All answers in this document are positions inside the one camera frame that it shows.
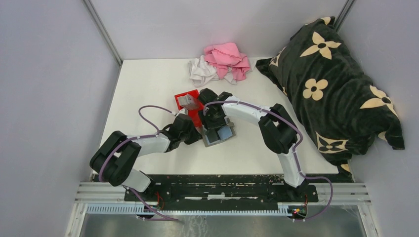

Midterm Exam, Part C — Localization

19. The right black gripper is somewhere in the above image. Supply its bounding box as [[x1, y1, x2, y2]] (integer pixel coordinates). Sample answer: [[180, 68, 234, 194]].
[[198, 107, 227, 134]]

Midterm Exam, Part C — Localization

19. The red plastic bin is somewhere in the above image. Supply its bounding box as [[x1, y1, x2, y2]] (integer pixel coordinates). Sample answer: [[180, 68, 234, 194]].
[[174, 89, 204, 128]]

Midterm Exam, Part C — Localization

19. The dark credit card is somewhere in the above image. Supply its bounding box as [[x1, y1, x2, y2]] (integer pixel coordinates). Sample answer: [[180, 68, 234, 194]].
[[205, 129, 220, 145]]

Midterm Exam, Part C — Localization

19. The grey card holder wallet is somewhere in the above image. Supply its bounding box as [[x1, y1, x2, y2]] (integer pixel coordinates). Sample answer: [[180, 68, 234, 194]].
[[202, 122, 236, 147]]

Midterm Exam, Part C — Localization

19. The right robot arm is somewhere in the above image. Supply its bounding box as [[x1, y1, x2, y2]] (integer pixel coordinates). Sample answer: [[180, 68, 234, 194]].
[[198, 88, 308, 201]]

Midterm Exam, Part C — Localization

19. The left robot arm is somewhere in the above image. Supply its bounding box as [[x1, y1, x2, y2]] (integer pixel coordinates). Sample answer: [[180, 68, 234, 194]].
[[89, 114, 202, 201]]

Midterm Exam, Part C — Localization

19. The stack of cards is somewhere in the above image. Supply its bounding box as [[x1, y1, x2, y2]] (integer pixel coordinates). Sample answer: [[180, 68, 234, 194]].
[[177, 94, 202, 111]]

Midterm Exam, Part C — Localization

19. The white cloth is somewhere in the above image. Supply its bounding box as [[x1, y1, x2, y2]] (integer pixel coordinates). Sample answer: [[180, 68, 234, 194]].
[[188, 55, 237, 87]]

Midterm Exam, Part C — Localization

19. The pink cloth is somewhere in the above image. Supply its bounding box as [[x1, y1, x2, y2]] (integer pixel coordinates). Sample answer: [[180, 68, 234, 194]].
[[204, 42, 251, 81]]

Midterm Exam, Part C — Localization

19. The black floral pillow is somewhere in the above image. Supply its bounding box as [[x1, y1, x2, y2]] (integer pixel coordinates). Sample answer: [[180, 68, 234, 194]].
[[255, 16, 405, 166]]

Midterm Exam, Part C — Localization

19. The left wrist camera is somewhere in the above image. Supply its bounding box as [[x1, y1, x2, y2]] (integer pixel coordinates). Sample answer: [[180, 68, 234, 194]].
[[174, 108, 188, 117]]

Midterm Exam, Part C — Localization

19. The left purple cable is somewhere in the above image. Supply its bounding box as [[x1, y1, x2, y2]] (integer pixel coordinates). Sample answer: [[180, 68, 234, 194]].
[[98, 105, 181, 222]]

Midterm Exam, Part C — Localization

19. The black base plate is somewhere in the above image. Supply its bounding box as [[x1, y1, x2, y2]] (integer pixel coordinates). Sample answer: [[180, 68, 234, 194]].
[[140, 174, 319, 211]]

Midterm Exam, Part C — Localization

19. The aluminium rail frame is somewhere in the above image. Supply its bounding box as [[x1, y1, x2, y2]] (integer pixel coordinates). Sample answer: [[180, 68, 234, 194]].
[[65, 182, 378, 237]]

